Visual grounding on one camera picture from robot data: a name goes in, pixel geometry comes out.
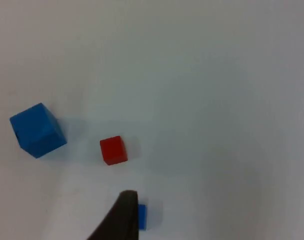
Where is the large blue cube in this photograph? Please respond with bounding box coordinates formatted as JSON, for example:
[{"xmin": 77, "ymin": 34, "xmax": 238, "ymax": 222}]
[{"xmin": 9, "ymin": 102, "xmax": 68, "ymax": 159}]

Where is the red cube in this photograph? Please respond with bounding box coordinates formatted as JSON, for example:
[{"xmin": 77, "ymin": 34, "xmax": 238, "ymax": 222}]
[{"xmin": 99, "ymin": 135, "xmax": 129, "ymax": 166}]

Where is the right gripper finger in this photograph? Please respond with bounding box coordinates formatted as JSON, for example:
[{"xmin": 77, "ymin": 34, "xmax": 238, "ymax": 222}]
[{"xmin": 86, "ymin": 190, "xmax": 140, "ymax": 240}]

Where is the small blue cube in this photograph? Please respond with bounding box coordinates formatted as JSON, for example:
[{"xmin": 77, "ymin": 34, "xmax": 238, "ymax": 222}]
[{"xmin": 137, "ymin": 203, "xmax": 148, "ymax": 230}]

